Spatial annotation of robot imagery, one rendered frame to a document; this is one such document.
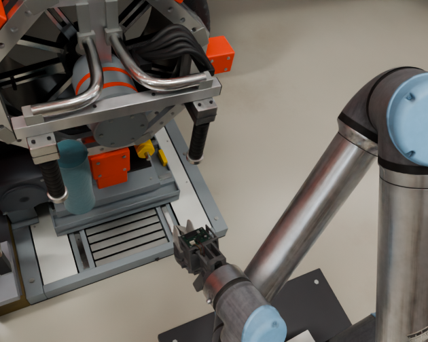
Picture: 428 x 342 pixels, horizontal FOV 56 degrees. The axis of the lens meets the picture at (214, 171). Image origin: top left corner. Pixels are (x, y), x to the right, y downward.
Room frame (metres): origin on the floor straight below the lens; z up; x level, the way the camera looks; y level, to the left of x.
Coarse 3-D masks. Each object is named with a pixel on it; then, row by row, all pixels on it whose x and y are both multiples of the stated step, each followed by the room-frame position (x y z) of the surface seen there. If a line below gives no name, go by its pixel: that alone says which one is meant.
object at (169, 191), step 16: (160, 160) 0.99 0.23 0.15; (160, 176) 0.89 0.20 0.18; (160, 192) 0.84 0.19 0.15; (176, 192) 0.85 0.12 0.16; (96, 208) 0.69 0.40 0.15; (112, 208) 0.70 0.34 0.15; (128, 208) 0.72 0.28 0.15; (144, 208) 0.76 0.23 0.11; (64, 224) 0.58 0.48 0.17; (80, 224) 0.61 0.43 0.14; (96, 224) 0.64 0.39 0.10
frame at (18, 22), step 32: (32, 0) 0.60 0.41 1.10; (64, 0) 0.63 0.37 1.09; (96, 0) 0.67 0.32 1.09; (160, 0) 0.75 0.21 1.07; (0, 32) 0.56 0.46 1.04; (192, 32) 0.81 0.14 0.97; (192, 64) 0.82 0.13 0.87; (0, 96) 0.56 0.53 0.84; (0, 128) 0.52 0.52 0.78; (160, 128) 0.77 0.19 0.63
